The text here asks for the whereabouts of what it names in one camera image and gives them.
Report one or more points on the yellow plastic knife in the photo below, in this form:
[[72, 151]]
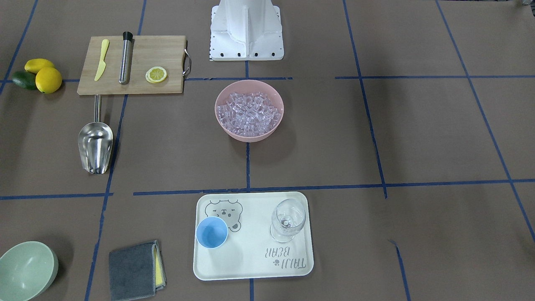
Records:
[[102, 65]]

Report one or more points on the round yellow lemon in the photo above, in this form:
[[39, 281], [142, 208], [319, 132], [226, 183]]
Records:
[[48, 80]]

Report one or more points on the pink bowl of ice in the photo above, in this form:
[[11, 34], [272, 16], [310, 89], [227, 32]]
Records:
[[249, 110]]

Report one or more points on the yellow mango fruit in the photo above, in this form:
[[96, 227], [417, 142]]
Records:
[[35, 65]]

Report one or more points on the cream bear serving tray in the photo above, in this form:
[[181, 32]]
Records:
[[250, 250]]

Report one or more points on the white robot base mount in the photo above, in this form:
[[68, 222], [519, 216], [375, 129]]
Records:
[[246, 30]]

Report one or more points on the lemon slice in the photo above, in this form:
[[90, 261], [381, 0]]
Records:
[[156, 74]]

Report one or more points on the steel muddler rod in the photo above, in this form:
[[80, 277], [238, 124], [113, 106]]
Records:
[[125, 68]]

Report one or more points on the wooden cutting board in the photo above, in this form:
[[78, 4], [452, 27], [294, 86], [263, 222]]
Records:
[[147, 52]]

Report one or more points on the metal ice scoop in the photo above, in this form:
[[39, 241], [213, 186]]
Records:
[[95, 141]]

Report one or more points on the green avocado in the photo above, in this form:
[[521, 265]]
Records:
[[24, 79]]

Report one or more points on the light blue plastic cup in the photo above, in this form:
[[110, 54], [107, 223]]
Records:
[[212, 232]]

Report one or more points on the grey folded cloth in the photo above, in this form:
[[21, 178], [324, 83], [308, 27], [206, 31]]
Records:
[[136, 272]]

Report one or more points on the clear wine glass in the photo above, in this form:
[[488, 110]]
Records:
[[287, 220]]

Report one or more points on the green ceramic bowl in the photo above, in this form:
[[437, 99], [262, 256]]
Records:
[[27, 270]]

